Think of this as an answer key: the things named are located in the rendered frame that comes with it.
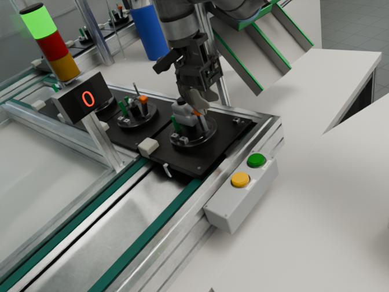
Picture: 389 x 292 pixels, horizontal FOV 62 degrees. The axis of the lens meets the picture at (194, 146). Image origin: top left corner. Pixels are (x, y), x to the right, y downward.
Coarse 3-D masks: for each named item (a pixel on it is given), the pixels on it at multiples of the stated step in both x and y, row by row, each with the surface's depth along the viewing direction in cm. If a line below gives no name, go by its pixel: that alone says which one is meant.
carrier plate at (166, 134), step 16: (208, 112) 101; (224, 128) 92; (240, 128) 90; (160, 144) 95; (224, 144) 87; (160, 160) 90; (176, 160) 87; (192, 160) 85; (208, 160) 83; (192, 176) 83
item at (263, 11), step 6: (210, 6) 89; (216, 6) 91; (264, 6) 91; (270, 6) 89; (210, 12) 90; (216, 12) 88; (222, 12) 87; (264, 12) 89; (222, 18) 88; (228, 18) 86; (258, 18) 88; (228, 24) 87; (234, 24) 85; (240, 24) 84; (246, 24) 86; (240, 30) 86
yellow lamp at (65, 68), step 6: (66, 54) 71; (54, 60) 70; (60, 60) 70; (66, 60) 70; (72, 60) 72; (54, 66) 70; (60, 66) 70; (66, 66) 71; (72, 66) 72; (60, 72) 71; (66, 72) 71; (72, 72) 72; (78, 72) 73; (60, 78) 72; (66, 78) 72
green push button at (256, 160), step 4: (252, 156) 80; (256, 156) 79; (260, 156) 79; (248, 160) 79; (252, 160) 78; (256, 160) 78; (260, 160) 78; (264, 160) 78; (252, 164) 78; (256, 164) 78; (260, 164) 78
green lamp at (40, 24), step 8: (40, 8) 64; (24, 16) 64; (32, 16) 64; (40, 16) 64; (48, 16) 66; (32, 24) 65; (40, 24) 65; (48, 24) 66; (32, 32) 66; (40, 32) 66; (48, 32) 66
